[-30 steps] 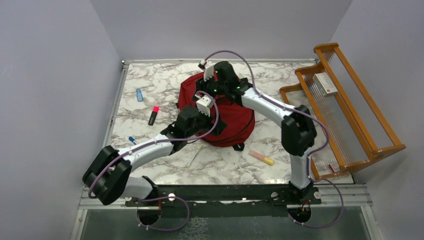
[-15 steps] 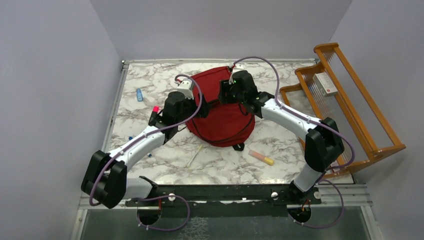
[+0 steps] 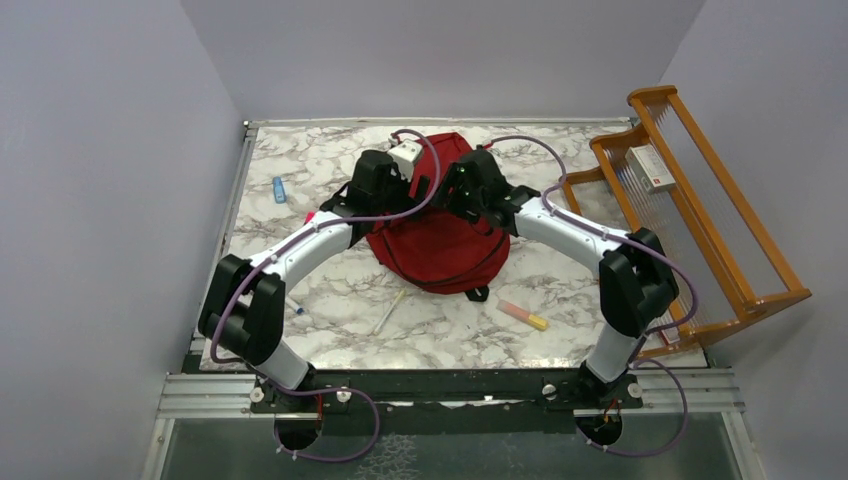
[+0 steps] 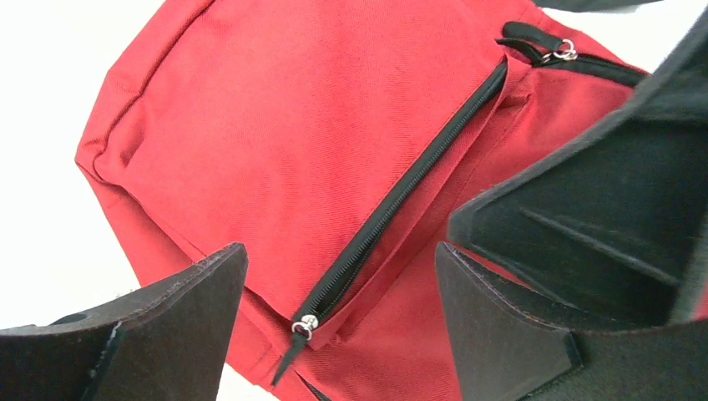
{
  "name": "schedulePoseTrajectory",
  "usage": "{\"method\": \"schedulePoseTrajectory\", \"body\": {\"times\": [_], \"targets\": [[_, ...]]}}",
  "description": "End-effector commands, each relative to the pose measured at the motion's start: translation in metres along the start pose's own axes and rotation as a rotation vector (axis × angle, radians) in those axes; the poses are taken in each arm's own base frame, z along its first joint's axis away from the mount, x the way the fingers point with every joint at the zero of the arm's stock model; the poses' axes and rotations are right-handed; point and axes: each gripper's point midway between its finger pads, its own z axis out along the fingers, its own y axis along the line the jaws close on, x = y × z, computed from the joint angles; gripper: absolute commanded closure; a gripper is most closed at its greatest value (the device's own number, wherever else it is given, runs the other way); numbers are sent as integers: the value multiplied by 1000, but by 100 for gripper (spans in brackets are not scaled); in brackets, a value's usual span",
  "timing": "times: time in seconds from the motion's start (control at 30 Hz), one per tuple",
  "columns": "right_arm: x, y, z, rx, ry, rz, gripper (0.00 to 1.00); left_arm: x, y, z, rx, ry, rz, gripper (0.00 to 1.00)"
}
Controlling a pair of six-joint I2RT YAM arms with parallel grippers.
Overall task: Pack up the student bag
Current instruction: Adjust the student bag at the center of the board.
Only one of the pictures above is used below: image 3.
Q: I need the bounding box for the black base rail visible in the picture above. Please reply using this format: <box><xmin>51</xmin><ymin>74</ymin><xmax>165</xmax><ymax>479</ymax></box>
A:
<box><xmin>182</xmin><ymin>354</ymin><xmax>677</xmax><ymax>439</ymax></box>

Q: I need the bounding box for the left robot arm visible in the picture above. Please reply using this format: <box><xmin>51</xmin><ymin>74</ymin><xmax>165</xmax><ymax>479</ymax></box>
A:
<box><xmin>198</xmin><ymin>142</ymin><xmax>428</xmax><ymax>411</ymax></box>

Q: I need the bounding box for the light blue highlighter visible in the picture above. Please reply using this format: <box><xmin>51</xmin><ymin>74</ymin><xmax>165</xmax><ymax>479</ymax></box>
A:
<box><xmin>272</xmin><ymin>176</ymin><xmax>287</xmax><ymax>204</ymax></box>

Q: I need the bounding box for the blue capped pen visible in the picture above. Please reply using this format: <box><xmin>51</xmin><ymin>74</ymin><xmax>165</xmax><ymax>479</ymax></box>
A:
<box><xmin>286</xmin><ymin>298</ymin><xmax>305</xmax><ymax>315</ymax></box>

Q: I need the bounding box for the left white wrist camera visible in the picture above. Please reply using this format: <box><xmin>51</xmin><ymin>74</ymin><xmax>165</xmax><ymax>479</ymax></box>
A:
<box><xmin>387</xmin><ymin>137</ymin><xmax>423</xmax><ymax>181</ymax></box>

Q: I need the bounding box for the orange wooden rack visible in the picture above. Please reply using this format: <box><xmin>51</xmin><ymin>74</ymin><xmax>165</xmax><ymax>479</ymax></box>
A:
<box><xmin>561</xmin><ymin>85</ymin><xmax>812</xmax><ymax>358</ymax></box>

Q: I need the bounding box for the red backpack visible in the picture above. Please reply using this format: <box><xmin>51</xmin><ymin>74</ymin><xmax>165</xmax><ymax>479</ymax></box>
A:
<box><xmin>365</xmin><ymin>131</ymin><xmax>513</xmax><ymax>303</ymax></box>

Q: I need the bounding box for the white red small box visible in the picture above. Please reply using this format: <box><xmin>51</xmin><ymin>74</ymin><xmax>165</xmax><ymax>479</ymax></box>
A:
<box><xmin>625</xmin><ymin>144</ymin><xmax>676</xmax><ymax>194</ymax></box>

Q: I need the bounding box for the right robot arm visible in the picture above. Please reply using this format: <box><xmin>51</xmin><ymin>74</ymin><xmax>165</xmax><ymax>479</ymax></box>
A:
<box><xmin>433</xmin><ymin>148</ymin><xmax>679</xmax><ymax>407</ymax></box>

